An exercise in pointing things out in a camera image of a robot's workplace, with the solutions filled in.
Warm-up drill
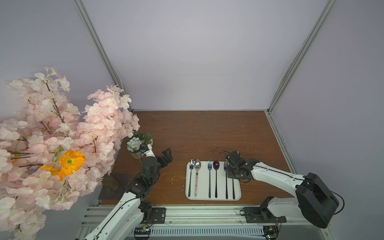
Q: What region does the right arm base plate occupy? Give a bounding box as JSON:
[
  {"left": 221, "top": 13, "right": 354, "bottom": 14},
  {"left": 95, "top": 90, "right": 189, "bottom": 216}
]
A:
[{"left": 240, "top": 207, "right": 287, "bottom": 224}]

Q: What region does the left controller board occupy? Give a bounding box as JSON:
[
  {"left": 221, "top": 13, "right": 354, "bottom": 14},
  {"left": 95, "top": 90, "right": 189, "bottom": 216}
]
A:
[{"left": 134, "top": 227, "right": 152, "bottom": 240}]

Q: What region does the left corner aluminium post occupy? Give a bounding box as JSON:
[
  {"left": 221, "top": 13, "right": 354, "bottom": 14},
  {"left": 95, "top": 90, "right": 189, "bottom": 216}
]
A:
[{"left": 74, "top": 0, "right": 126, "bottom": 95}]

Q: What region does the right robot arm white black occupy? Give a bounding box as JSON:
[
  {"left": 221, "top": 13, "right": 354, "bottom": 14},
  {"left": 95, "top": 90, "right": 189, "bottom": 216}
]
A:
[{"left": 226, "top": 151, "right": 345, "bottom": 229}]

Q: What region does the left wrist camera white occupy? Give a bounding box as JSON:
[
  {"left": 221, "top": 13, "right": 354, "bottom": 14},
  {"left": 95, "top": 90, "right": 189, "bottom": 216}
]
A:
[{"left": 139, "top": 144, "right": 156, "bottom": 160}]

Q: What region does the corner aluminium post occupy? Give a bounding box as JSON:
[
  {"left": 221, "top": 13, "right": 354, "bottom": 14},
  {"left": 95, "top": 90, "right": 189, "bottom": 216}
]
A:
[
  {"left": 267, "top": 0, "right": 337, "bottom": 114},
  {"left": 74, "top": 0, "right": 126, "bottom": 95}
]

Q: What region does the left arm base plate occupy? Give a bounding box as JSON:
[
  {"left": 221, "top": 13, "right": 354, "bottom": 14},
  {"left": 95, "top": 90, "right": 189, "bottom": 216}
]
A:
[{"left": 141, "top": 207, "right": 167, "bottom": 225}]

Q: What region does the white flower beige pot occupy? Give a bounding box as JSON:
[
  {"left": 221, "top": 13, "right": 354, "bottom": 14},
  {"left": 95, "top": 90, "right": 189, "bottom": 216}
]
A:
[{"left": 127, "top": 137, "right": 142, "bottom": 160}]

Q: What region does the blue fork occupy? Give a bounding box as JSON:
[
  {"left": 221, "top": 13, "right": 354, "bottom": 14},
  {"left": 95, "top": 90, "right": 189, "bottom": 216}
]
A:
[{"left": 208, "top": 160, "right": 213, "bottom": 199}]

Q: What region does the aluminium front rail frame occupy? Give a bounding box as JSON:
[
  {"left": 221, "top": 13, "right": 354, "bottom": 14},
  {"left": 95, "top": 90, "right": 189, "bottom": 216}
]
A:
[{"left": 76, "top": 205, "right": 337, "bottom": 240}]

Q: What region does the green handled iridescent fork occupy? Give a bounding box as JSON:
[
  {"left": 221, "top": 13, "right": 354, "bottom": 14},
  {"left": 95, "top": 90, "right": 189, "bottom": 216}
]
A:
[{"left": 188, "top": 160, "right": 195, "bottom": 197}]

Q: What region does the purple spoon long handle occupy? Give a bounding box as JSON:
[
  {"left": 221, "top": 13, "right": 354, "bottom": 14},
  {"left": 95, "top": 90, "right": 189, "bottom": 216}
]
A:
[{"left": 232, "top": 179, "right": 236, "bottom": 200}]

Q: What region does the purple fork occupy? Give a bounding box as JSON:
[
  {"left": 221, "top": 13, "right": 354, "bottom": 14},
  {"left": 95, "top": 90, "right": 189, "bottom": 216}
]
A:
[{"left": 224, "top": 162, "right": 229, "bottom": 199}]

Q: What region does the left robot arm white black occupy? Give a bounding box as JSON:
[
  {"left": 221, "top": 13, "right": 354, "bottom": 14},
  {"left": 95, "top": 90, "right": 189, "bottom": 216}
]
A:
[{"left": 84, "top": 145, "right": 173, "bottom": 240}]

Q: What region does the orange artificial poppy flower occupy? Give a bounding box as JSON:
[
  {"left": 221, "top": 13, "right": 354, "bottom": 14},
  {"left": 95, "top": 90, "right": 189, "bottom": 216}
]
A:
[{"left": 40, "top": 150, "right": 86, "bottom": 181}]

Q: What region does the controller board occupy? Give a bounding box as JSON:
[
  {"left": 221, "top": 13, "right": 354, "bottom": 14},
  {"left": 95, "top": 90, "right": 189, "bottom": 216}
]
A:
[
  {"left": 134, "top": 227, "right": 152, "bottom": 240},
  {"left": 263, "top": 226, "right": 279, "bottom": 240}
]

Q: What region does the silver spoon pink handle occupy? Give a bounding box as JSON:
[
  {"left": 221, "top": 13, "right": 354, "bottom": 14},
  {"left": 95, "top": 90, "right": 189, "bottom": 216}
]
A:
[{"left": 194, "top": 159, "right": 202, "bottom": 197}]

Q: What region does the white plastic tray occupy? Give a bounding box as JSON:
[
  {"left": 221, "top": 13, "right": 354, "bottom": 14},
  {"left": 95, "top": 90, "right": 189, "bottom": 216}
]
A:
[{"left": 186, "top": 161, "right": 242, "bottom": 201}]

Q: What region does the right corner aluminium post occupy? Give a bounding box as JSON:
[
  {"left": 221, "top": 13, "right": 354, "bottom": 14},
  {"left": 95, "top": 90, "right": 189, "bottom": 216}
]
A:
[{"left": 267, "top": 0, "right": 337, "bottom": 114}]

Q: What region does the pink blossom artificial tree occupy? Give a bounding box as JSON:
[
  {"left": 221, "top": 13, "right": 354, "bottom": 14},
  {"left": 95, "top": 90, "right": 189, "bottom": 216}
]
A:
[{"left": 1, "top": 67, "right": 140, "bottom": 240}]

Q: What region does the right controller board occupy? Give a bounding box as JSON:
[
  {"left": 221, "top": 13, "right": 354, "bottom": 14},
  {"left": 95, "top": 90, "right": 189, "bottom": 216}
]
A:
[{"left": 263, "top": 226, "right": 279, "bottom": 240}]

